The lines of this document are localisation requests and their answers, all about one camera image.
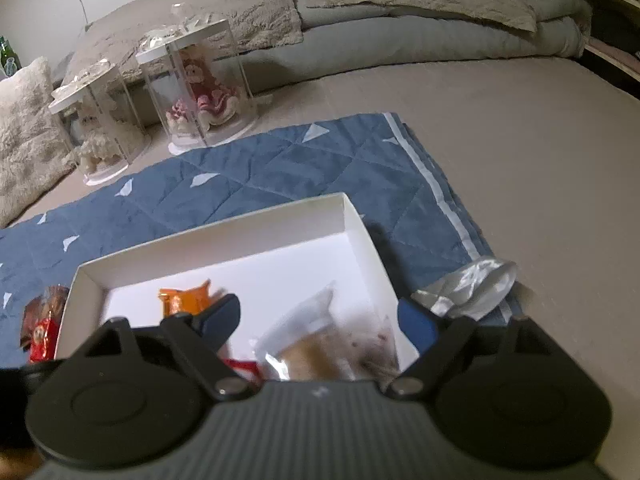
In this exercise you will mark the orange snack bar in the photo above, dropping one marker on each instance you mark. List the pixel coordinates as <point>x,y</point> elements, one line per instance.
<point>182,300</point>

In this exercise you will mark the clear display case cream doll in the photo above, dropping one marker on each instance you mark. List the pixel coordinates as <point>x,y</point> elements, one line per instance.
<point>65,120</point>

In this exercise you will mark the green glass bottle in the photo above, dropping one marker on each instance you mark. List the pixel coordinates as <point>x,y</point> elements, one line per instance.
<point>6,55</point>

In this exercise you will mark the white clear round-cookie packet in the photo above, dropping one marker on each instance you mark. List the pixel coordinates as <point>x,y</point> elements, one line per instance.
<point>300,330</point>

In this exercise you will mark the red snack packet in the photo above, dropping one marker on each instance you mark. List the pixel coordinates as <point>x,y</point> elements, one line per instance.
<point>47,297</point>
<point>45,340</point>

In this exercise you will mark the cream fluffy pillow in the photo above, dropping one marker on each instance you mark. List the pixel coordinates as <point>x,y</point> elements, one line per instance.
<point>25,135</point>

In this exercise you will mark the clear display case red doll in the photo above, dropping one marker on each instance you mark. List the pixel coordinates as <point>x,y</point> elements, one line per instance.
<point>150,90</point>

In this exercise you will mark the wooden bed frame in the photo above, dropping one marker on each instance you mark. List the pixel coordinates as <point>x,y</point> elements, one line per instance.
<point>612,61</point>

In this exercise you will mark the white speckled snack packet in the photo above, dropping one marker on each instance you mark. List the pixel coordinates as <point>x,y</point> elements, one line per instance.
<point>375,345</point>

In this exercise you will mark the white cardboard box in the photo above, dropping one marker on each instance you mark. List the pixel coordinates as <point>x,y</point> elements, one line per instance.
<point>280,260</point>

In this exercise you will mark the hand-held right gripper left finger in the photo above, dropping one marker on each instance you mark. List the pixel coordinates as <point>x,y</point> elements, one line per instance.
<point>224,317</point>

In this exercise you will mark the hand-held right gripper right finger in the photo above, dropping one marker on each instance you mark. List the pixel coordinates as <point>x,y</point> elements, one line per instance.
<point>417,327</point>

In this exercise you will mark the blue quilted triangle-print blanket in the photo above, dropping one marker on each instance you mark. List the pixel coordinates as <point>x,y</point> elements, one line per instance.
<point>325,170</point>

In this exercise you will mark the crumpled white plastic wrapper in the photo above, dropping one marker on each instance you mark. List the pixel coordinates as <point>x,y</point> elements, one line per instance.
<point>475,280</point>

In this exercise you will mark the red candy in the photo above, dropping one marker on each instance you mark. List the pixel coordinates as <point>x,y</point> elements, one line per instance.
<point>245,366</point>

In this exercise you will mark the red dress doll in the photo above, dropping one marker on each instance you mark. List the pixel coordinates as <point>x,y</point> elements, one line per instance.
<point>200,85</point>

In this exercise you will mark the grey duvet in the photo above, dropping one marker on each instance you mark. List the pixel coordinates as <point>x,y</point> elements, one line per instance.
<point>425,35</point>

